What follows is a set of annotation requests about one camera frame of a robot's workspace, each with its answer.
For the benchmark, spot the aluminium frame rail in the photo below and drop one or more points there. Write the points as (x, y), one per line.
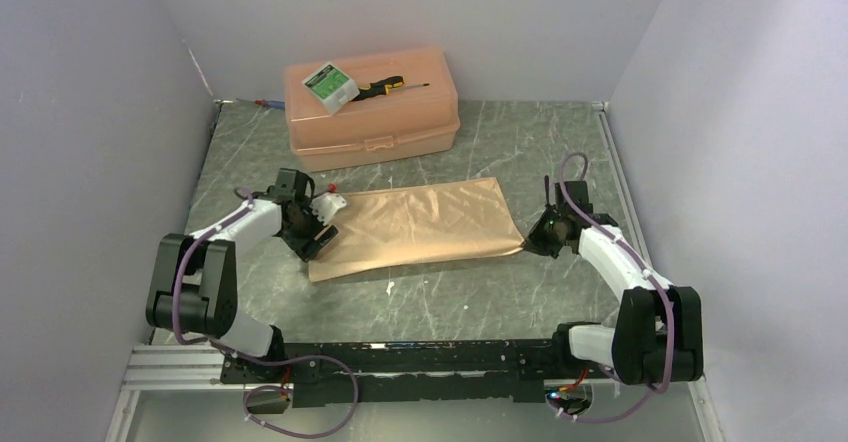
(195, 369)

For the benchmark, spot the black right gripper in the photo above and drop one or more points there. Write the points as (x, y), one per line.
(535, 241)

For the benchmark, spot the peach satin napkin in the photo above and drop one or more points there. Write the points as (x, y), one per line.
(418, 225)

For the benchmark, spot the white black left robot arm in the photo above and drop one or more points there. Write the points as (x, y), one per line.
(194, 289)

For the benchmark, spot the peach plastic storage box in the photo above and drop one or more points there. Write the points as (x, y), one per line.
(403, 124)

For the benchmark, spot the green white small box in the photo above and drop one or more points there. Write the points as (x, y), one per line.
(332, 87)

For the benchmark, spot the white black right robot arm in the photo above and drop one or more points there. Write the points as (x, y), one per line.
(657, 337)

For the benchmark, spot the red blue pen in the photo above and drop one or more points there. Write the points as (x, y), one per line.
(273, 104)

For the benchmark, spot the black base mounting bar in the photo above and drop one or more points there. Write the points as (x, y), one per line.
(319, 374)

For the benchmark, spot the yellow black screwdriver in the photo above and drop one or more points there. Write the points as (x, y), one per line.
(384, 87)

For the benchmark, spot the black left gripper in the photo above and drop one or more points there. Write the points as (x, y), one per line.
(309, 247)

